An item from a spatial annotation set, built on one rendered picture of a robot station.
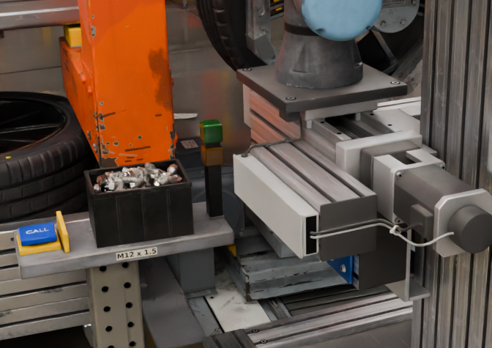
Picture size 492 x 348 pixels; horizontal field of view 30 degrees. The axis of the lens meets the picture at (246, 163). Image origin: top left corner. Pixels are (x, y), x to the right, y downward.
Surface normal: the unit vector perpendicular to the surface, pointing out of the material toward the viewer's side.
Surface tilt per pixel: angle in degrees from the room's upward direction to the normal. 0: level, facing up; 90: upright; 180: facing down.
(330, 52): 72
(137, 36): 90
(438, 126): 90
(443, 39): 90
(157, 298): 0
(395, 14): 90
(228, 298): 0
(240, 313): 0
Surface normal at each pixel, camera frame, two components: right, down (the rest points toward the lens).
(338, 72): 0.37, 0.03
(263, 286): 0.30, 0.34
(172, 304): -0.03, -0.93
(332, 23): 0.12, 0.46
